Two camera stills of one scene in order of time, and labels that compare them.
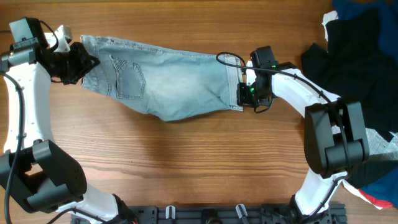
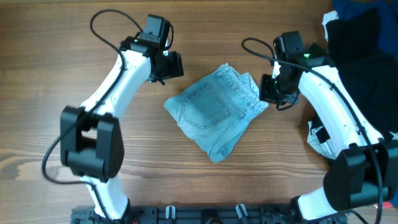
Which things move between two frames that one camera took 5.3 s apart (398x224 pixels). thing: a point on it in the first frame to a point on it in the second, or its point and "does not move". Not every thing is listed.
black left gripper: [86, 63] to [175, 69]
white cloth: [328, 17] does not move
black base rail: [212, 214] does not move
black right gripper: [242, 99] to [265, 94]
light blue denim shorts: [166, 84] to [214, 113]
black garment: [357, 66] does not move
